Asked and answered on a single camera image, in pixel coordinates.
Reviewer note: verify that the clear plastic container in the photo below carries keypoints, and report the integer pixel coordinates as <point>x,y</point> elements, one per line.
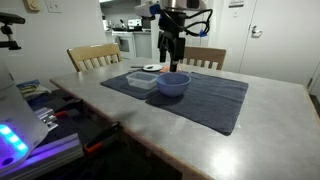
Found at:
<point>142,80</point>

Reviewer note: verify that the wooden chair left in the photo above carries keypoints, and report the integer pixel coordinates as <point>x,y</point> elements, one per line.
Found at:
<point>85,57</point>

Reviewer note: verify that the dark blue mat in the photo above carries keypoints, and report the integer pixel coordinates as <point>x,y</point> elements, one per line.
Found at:
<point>120,84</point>
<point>211,101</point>

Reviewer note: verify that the silver door handle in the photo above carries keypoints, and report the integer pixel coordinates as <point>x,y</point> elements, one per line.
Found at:
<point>256,33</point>

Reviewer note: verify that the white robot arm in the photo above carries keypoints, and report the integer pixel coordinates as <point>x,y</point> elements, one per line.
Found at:
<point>191,8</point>

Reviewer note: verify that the metal spoon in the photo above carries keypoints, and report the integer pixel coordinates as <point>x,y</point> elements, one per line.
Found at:
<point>140,67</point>

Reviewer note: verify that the wooden chair right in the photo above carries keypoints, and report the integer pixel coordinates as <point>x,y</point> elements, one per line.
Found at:
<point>199,56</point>

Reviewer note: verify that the black camera on mount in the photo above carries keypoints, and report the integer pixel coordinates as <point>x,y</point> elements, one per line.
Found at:
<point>8,19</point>

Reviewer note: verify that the dark blue mat right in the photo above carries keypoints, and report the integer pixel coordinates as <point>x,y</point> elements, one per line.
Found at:
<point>211,101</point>

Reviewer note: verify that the orange snack packet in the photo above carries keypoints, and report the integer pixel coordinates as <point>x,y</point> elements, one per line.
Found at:
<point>165,69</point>

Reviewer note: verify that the orange handled clamp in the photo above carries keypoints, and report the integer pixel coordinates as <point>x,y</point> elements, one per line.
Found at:
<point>96,143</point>

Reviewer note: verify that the blue plastic bowl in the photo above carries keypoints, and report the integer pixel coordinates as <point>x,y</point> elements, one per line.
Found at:
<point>173,84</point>

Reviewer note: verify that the beige thermostat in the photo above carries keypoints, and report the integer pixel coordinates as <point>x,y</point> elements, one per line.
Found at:
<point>32,5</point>

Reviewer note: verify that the small white plate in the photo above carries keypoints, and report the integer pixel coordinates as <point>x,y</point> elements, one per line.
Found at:
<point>157,67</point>

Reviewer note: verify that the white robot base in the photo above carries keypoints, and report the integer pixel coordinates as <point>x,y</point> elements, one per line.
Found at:
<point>20,129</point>

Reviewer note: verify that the wooden chair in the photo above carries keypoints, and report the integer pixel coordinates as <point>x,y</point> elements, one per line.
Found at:
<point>199,56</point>
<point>85,57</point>

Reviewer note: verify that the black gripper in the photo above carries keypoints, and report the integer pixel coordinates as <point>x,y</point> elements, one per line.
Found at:
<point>171,23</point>

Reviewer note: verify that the aluminium rail frame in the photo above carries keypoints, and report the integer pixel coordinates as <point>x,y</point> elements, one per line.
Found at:
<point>44,159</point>

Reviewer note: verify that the dark blue mat left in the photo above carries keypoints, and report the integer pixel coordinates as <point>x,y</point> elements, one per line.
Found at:
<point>120,84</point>

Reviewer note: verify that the folded cloth pile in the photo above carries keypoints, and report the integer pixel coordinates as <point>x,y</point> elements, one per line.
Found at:
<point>32,89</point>

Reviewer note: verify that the white kitchen stove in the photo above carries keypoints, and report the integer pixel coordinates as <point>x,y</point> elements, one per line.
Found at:
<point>126,43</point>

